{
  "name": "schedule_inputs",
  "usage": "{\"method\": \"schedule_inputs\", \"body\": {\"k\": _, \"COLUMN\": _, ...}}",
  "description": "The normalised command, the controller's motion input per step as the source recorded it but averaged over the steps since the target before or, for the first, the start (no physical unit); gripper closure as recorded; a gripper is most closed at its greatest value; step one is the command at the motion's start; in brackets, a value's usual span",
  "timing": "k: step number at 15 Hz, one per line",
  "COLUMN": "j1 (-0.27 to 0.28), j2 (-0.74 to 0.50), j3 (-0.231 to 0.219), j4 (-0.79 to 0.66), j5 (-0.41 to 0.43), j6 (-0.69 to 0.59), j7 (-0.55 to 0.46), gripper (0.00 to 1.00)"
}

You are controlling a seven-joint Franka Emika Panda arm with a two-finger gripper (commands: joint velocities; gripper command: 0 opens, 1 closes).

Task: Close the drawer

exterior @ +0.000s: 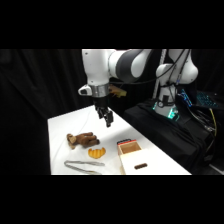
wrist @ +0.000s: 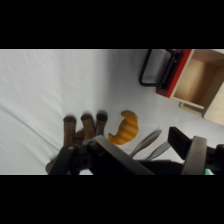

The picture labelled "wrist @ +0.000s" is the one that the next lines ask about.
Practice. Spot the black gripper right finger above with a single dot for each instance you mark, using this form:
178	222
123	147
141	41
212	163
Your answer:
193	153

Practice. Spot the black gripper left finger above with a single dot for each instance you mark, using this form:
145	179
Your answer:
100	156

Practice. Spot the brown plush teddy bear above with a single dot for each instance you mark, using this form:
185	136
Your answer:
88	128

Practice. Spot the orange toy croissant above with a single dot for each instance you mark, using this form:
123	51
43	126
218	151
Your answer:
126	130

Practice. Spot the silver metal tongs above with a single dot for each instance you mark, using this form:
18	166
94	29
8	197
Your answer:
146	141

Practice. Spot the light wooden cabinet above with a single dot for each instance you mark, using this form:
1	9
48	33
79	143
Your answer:
215	106

